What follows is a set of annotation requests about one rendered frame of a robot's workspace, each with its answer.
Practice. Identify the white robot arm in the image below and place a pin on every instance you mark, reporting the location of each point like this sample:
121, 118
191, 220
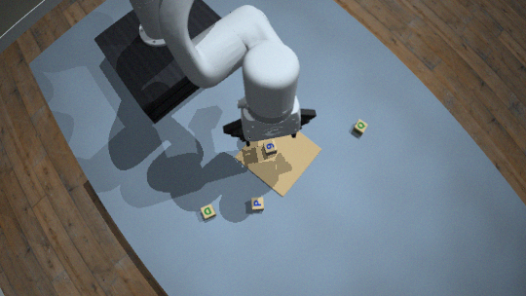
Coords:
244, 38

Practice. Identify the tan flat mat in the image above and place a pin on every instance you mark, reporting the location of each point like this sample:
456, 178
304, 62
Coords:
281, 170

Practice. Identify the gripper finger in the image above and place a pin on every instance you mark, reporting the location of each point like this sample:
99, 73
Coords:
236, 130
306, 116

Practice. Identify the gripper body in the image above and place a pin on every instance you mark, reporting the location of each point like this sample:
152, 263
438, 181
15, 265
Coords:
256, 131

